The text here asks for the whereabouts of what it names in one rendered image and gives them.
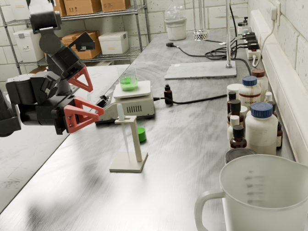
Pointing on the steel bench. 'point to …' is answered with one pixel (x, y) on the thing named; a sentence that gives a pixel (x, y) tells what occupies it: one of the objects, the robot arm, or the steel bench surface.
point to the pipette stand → (122, 166)
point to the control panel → (109, 99)
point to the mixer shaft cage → (204, 34)
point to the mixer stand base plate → (200, 70)
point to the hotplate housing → (129, 107)
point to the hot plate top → (143, 89)
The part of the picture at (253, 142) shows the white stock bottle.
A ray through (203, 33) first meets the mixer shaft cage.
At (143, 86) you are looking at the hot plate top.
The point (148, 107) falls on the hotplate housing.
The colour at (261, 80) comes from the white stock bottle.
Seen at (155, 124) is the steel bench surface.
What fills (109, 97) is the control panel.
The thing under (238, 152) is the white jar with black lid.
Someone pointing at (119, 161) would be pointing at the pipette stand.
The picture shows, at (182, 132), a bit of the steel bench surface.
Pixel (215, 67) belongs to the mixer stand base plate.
